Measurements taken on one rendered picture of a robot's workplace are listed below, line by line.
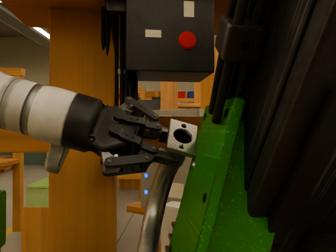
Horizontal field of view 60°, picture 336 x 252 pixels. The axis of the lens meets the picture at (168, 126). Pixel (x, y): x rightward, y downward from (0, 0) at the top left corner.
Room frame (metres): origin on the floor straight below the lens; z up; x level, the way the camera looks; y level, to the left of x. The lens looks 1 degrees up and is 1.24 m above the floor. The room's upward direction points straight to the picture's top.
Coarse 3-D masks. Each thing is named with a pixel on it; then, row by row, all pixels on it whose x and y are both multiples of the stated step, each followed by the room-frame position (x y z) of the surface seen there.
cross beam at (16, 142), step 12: (168, 120) 0.74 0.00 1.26; (180, 120) 0.75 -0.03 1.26; (192, 120) 0.75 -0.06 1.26; (0, 132) 0.69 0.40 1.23; (12, 132) 0.70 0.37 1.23; (0, 144) 0.69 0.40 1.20; (12, 144) 0.70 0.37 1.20; (24, 144) 0.70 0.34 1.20; (36, 144) 0.70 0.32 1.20; (48, 144) 0.71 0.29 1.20; (156, 144) 0.74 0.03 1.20
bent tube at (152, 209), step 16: (176, 128) 0.40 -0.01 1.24; (192, 128) 0.41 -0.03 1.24; (176, 144) 0.38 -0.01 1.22; (192, 144) 0.38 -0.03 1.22; (160, 176) 0.44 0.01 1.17; (160, 192) 0.44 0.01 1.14; (160, 208) 0.45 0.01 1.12; (144, 224) 0.44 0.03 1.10; (160, 224) 0.44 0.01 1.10; (144, 240) 0.42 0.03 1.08
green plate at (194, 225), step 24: (240, 120) 0.30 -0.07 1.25; (216, 144) 0.30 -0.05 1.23; (240, 144) 0.30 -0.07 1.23; (216, 168) 0.28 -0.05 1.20; (240, 168) 0.30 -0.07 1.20; (192, 192) 0.34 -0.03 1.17; (216, 192) 0.28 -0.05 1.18; (240, 192) 0.30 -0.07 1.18; (192, 216) 0.32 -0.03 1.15; (216, 216) 0.29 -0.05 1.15; (240, 216) 0.30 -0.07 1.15; (192, 240) 0.29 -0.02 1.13; (216, 240) 0.29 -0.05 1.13; (240, 240) 0.30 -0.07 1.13; (264, 240) 0.30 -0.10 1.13
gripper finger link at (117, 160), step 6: (120, 156) 0.36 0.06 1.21; (126, 156) 0.36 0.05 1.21; (132, 156) 0.36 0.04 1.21; (138, 156) 0.37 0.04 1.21; (144, 156) 0.37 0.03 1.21; (150, 156) 0.37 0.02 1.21; (108, 162) 0.35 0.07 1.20; (114, 162) 0.35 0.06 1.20; (120, 162) 0.35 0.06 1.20; (126, 162) 0.35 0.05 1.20; (132, 162) 0.36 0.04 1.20; (138, 162) 0.36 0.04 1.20; (144, 162) 0.36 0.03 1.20; (108, 168) 0.35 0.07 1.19; (120, 168) 0.37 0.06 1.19; (126, 168) 0.36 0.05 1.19; (132, 168) 0.38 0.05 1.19; (138, 168) 0.38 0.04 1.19; (108, 174) 0.36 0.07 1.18; (114, 174) 0.36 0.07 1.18; (120, 174) 0.37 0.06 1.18
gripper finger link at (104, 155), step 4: (100, 152) 0.37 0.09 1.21; (104, 152) 0.37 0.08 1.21; (108, 152) 0.37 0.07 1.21; (104, 156) 0.36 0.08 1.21; (108, 156) 0.36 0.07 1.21; (112, 156) 0.36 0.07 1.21; (104, 168) 0.35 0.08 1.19; (112, 168) 0.35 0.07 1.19; (116, 168) 0.36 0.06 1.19; (108, 172) 0.36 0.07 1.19; (112, 172) 0.36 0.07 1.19
